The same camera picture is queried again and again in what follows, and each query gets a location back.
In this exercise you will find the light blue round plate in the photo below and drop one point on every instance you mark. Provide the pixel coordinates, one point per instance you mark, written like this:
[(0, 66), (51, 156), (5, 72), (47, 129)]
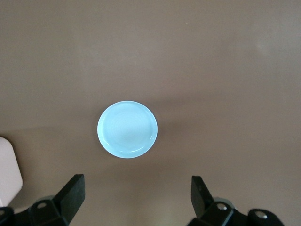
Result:
[(127, 129)]

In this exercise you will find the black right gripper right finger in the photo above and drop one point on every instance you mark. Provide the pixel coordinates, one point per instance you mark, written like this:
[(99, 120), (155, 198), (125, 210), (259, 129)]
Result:
[(202, 200)]

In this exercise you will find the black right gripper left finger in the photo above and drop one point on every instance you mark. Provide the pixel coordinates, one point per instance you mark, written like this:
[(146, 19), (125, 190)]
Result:
[(68, 197)]

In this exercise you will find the white lidded box grey latches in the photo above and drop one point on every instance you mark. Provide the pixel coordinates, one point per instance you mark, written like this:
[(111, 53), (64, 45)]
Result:
[(8, 169)]

